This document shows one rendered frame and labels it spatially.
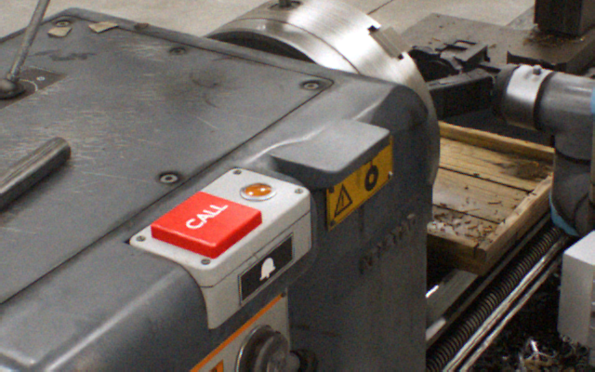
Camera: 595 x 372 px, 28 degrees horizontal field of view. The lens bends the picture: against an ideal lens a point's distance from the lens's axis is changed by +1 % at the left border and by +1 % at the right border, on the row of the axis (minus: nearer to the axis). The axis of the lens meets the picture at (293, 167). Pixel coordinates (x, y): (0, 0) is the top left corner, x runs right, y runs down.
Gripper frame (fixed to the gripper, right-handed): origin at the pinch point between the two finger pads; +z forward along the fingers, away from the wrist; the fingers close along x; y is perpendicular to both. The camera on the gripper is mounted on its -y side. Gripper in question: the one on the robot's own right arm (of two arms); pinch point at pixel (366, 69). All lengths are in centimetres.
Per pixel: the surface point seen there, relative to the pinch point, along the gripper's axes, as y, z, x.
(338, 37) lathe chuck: -21.6, -10.5, 14.3
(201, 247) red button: -67, -29, 18
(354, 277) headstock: -46, -28, 3
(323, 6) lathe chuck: -17.4, -5.7, 15.6
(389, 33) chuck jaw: -12.0, -10.9, 11.5
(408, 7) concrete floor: 267, 153, -109
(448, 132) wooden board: 21.6, -0.4, -18.8
